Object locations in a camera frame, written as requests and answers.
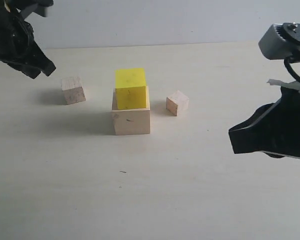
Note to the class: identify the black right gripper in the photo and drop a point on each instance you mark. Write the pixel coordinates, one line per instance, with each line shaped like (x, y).
(273, 129)

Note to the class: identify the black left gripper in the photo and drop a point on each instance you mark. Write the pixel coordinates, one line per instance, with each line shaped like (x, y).
(18, 47)

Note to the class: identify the medium wooden cube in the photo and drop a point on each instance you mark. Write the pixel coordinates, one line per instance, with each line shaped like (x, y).
(73, 90)

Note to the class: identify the yellow cube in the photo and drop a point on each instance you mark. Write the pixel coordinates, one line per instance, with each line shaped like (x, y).
(130, 88)

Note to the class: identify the large wooden cube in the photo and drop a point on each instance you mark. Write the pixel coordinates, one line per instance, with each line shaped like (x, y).
(135, 121)

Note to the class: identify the small wooden cube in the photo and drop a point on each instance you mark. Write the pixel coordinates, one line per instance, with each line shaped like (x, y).
(177, 102)

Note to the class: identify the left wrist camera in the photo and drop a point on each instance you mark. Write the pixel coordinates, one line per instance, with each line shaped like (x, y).
(34, 8)

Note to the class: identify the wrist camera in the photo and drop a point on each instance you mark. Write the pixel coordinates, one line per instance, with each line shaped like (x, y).
(34, 8)
(281, 41)

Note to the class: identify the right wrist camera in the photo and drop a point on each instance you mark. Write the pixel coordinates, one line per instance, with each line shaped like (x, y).
(281, 41)

